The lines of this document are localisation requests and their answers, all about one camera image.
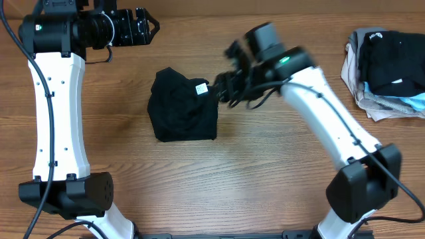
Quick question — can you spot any black t-shirt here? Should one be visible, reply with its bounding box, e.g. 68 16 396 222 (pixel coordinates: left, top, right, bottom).
147 67 218 142

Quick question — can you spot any grey folded garment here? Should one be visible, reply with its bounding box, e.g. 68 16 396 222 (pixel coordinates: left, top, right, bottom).
349 27 386 61

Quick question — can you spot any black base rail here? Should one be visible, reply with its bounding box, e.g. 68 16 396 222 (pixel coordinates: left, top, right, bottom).
79 228 376 239

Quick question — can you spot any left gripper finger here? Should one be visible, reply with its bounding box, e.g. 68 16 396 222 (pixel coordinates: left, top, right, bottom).
135 8 160 30
147 28 159 44

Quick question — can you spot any light blue folded garment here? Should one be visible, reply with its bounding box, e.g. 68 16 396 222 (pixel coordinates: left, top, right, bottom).
364 82 424 113

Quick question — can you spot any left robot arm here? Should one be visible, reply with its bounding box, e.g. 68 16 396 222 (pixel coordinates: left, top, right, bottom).
19 1 160 238

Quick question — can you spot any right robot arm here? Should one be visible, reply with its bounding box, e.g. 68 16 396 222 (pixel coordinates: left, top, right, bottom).
214 23 402 238

